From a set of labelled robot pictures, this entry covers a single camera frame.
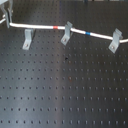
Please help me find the white cable with coloured marks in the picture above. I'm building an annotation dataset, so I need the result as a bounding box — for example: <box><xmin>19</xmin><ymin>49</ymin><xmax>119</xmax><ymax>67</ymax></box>
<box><xmin>0</xmin><ymin>17</ymin><xmax>128</xmax><ymax>44</ymax></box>

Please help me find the right grey cable clip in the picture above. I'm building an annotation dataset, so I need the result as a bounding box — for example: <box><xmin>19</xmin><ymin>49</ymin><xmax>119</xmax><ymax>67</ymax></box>
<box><xmin>109</xmin><ymin>29</ymin><xmax>123</xmax><ymax>53</ymax></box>

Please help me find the middle grey cable clip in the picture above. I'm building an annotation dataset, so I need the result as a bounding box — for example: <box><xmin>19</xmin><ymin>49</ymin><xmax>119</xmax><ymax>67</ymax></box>
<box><xmin>61</xmin><ymin>21</ymin><xmax>73</xmax><ymax>45</ymax></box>

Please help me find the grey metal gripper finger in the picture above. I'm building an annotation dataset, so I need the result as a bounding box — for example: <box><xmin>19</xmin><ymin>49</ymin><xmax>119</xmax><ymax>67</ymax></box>
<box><xmin>0</xmin><ymin>0</ymin><xmax>13</xmax><ymax>28</ymax></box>

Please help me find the left grey cable clip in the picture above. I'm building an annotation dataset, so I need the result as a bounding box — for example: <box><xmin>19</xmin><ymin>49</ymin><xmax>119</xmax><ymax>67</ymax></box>
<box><xmin>22</xmin><ymin>29</ymin><xmax>34</xmax><ymax>50</ymax></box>

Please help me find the grey cable clip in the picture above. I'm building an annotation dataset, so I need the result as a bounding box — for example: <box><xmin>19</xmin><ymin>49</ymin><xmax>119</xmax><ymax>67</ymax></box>
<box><xmin>22</xmin><ymin>29</ymin><xmax>34</xmax><ymax>50</ymax></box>
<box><xmin>109</xmin><ymin>29</ymin><xmax>123</xmax><ymax>53</ymax></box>
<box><xmin>61</xmin><ymin>21</ymin><xmax>73</xmax><ymax>45</ymax></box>

